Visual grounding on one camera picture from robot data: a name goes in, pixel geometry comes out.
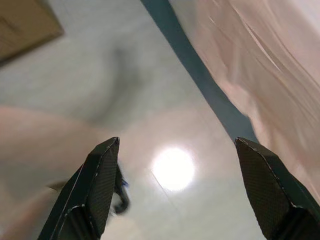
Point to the brown cardboard box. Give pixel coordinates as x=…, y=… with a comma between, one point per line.
x=25, y=30

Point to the mattress with cream sheet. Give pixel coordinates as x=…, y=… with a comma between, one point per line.
x=262, y=75

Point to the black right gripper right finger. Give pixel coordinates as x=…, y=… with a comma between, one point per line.
x=270, y=200

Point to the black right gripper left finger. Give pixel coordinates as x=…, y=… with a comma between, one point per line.
x=95, y=195

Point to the dark blue bed base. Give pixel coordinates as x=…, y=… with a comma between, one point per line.
x=195, y=75

